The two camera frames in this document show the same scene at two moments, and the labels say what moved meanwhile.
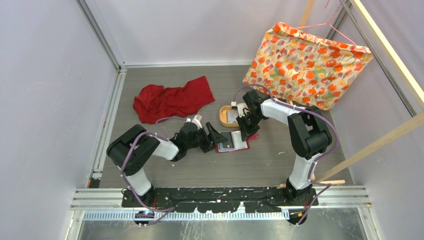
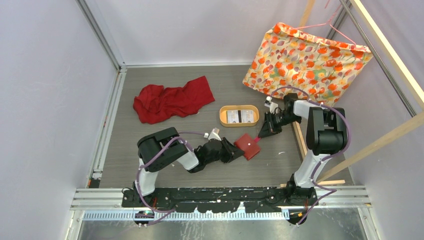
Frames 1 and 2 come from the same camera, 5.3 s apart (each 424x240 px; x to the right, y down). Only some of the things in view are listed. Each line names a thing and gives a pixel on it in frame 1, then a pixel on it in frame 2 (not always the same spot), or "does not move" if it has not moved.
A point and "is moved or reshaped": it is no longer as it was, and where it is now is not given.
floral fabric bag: (309, 71) does not move
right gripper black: (247, 131) -> (269, 127)
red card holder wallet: (234, 142) is moved or reshaped
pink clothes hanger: (328, 23) does not move
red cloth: (153, 102) does not move
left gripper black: (215, 137) -> (232, 152)
